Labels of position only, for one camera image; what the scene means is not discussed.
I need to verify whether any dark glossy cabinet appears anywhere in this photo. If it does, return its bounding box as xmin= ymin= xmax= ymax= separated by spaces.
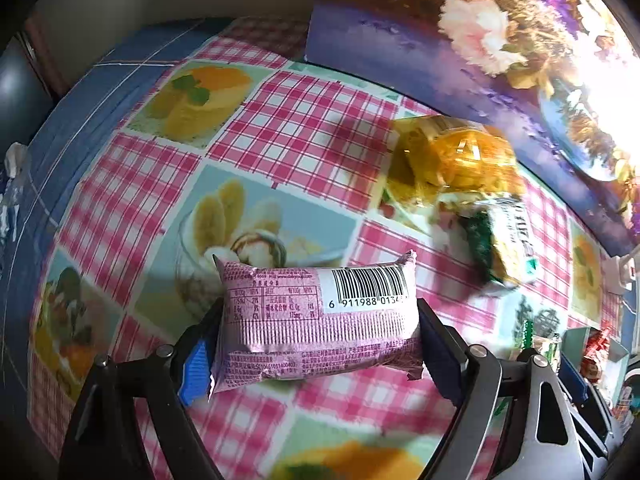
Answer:
xmin=0 ymin=30 xmax=56 ymax=131

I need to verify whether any pink snack packet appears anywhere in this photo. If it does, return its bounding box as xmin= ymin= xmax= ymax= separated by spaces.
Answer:
xmin=207 ymin=249 xmax=426 ymax=402

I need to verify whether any teal rimmed white box tray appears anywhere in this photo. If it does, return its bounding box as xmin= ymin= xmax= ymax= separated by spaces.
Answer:
xmin=560 ymin=325 xmax=631 ymax=391

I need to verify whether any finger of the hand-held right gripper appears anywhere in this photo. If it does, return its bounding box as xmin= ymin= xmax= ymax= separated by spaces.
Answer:
xmin=557 ymin=352 xmax=631 ymax=480

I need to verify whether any red heart snack packet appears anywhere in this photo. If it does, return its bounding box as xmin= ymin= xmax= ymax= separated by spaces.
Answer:
xmin=582 ymin=327 xmax=613 ymax=381

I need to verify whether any green white snack packet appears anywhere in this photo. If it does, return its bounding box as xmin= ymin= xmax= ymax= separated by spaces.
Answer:
xmin=452 ymin=199 xmax=541 ymax=291

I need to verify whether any floral painting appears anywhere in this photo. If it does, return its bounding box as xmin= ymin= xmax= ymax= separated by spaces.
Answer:
xmin=305 ymin=0 xmax=640 ymax=261

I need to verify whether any white power strip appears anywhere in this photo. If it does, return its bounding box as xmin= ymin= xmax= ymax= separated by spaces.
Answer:
xmin=602 ymin=252 xmax=640 ymax=293

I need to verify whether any gold green snack packet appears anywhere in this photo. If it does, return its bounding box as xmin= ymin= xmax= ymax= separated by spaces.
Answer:
xmin=517 ymin=310 xmax=561 ymax=361

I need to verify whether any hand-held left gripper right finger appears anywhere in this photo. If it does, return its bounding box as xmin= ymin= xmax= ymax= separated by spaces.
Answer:
xmin=416 ymin=298 xmax=587 ymax=480

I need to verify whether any orange snack packet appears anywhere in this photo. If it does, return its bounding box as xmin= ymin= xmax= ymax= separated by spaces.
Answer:
xmin=387 ymin=115 xmax=526 ymax=211

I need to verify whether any crumpled silver wrapper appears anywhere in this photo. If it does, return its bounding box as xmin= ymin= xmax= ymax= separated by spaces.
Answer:
xmin=0 ymin=142 xmax=28 ymax=241

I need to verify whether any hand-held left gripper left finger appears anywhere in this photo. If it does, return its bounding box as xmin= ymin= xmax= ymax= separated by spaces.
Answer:
xmin=57 ymin=299 xmax=224 ymax=480

